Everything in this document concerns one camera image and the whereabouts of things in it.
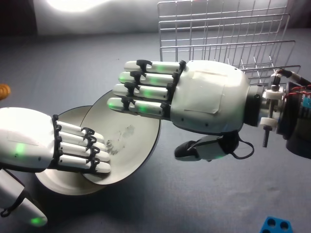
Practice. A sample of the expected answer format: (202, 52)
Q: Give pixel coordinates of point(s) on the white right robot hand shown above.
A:
(209, 97)

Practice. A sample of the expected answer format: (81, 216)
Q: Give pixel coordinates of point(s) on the blue pentagon block with holes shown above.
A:
(274, 225)

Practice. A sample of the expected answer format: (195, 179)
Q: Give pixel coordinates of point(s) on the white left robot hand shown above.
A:
(24, 140)

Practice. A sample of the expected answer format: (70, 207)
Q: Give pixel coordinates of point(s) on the white backdrop cloth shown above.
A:
(97, 21)

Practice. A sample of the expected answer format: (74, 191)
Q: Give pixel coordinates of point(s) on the grey table cloth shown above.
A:
(218, 189)

